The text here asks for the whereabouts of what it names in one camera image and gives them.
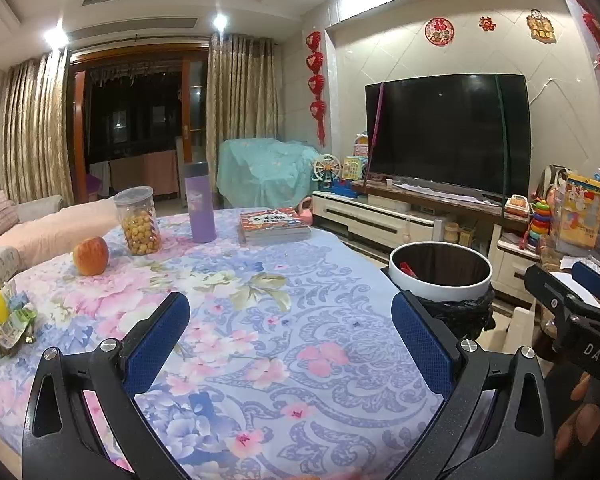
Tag rainbow stacking ring toy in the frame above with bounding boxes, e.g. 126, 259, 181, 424
524, 201, 551, 251

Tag white television cabinet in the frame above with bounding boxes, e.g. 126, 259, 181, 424
311, 182, 546, 306

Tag red apple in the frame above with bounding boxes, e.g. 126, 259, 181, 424
72, 236, 110, 277

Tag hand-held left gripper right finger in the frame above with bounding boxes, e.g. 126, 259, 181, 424
391, 291, 556, 480

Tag green and white packet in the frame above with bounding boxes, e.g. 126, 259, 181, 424
0, 292, 43, 358

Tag pink covered sofa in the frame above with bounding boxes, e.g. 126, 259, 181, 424
0, 192, 126, 286

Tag gold figure wall decal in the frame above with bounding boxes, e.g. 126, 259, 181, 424
526, 8, 557, 43

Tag yellow toy gift box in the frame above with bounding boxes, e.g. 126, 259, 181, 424
555, 174, 600, 256

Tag purple thermos bottle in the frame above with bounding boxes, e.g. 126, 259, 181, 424
185, 161, 217, 243

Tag gold patterned curtain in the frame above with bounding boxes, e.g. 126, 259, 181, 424
0, 52, 76, 206
206, 32, 286, 171

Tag white round bin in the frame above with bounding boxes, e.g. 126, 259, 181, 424
389, 241, 493, 306

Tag toy telephone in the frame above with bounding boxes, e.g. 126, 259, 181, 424
505, 194, 530, 218

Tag person's right hand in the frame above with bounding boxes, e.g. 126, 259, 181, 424
552, 374, 600, 462

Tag colourful toy house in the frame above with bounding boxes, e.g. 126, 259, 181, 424
342, 156, 368, 181

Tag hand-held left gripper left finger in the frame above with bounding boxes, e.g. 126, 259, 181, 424
21, 291, 191, 480

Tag floral tablecloth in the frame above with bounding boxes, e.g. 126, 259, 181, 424
0, 207, 456, 480

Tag blue toy blocks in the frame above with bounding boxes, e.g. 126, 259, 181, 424
330, 179, 363, 201

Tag clear jar of snack balls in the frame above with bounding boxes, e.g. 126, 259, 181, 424
113, 186, 162, 257

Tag teal cloth cover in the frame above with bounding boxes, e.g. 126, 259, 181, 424
216, 137, 326, 208

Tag black flat television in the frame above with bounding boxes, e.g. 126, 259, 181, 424
365, 74, 531, 206

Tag wooden frame glass door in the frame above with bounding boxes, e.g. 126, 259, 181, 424
67, 45, 211, 206

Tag toy ferris wheel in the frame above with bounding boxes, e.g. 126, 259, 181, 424
312, 154, 341, 192

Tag red cover book stack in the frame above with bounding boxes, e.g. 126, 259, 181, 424
238, 208, 312, 247

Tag white stool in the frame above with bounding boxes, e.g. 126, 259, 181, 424
502, 305, 537, 356

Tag black bin liner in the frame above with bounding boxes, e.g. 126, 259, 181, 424
427, 287, 496, 333

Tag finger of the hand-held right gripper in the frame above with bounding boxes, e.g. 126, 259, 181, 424
524, 265, 588, 333
571, 261, 600, 311

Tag round red wall decal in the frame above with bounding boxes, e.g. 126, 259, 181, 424
425, 17, 453, 47

